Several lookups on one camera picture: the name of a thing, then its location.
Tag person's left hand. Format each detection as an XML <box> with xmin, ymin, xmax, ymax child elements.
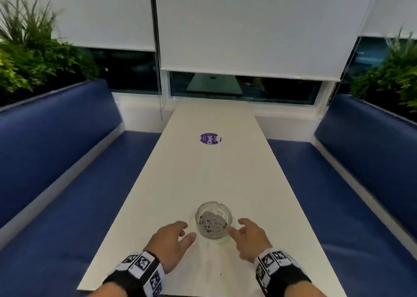
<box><xmin>143</xmin><ymin>221</ymin><xmax>197</xmax><ymax>274</ymax></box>

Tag black marker-tagged wrist tracker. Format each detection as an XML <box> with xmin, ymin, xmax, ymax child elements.
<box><xmin>253</xmin><ymin>247</ymin><xmax>312</xmax><ymax>297</ymax></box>
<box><xmin>102</xmin><ymin>250</ymin><xmax>164</xmax><ymax>297</ymax></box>

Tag blue padded bench seat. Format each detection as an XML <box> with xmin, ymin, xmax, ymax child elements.
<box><xmin>0</xmin><ymin>79</ymin><xmax>162</xmax><ymax>297</ymax></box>
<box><xmin>266</xmin><ymin>94</ymin><xmax>417</xmax><ymax>297</ymax></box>

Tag white roller blind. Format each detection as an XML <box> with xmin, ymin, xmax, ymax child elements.
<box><xmin>153</xmin><ymin>0</ymin><xmax>382</xmax><ymax>82</ymax></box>
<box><xmin>0</xmin><ymin>0</ymin><xmax>157</xmax><ymax>52</ymax></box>
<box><xmin>357</xmin><ymin>0</ymin><xmax>417</xmax><ymax>40</ymax></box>

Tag black marker-tagged right wrist tracker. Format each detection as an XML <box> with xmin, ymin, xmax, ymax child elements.
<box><xmin>253</xmin><ymin>247</ymin><xmax>312</xmax><ymax>297</ymax></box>

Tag person's right forearm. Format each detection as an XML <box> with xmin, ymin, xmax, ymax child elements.
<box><xmin>282</xmin><ymin>281</ymin><xmax>324</xmax><ymax>297</ymax></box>

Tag person's right hand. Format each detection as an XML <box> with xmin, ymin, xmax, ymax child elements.
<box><xmin>226</xmin><ymin>218</ymin><xmax>273</xmax><ymax>263</ymax></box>

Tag white blind pull cord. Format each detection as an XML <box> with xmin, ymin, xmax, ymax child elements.
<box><xmin>328</xmin><ymin>0</ymin><xmax>384</xmax><ymax>105</ymax></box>
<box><xmin>149</xmin><ymin>0</ymin><xmax>163</xmax><ymax>122</ymax></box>

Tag black marker-tagged left wrist tracker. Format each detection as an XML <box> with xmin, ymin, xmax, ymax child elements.
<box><xmin>102</xmin><ymin>250</ymin><xmax>164</xmax><ymax>297</ymax></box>

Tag person's left forearm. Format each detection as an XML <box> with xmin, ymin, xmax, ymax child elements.
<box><xmin>87</xmin><ymin>282</ymin><xmax>128</xmax><ymax>297</ymax></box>

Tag glass ashtray with ash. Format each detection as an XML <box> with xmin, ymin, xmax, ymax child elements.
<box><xmin>195</xmin><ymin>201</ymin><xmax>233</xmax><ymax>240</ymax></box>

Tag round purple sticker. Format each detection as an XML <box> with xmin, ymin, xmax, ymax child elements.
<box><xmin>199</xmin><ymin>132</ymin><xmax>222</xmax><ymax>146</ymax></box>

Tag green artificial plant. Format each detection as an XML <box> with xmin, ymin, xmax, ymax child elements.
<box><xmin>349</xmin><ymin>25</ymin><xmax>417</xmax><ymax>122</ymax></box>
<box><xmin>0</xmin><ymin>0</ymin><xmax>100</xmax><ymax>108</ymax></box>

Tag dark glass window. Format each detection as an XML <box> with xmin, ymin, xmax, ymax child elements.
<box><xmin>76</xmin><ymin>36</ymin><xmax>403</xmax><ymax>106</ymax></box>

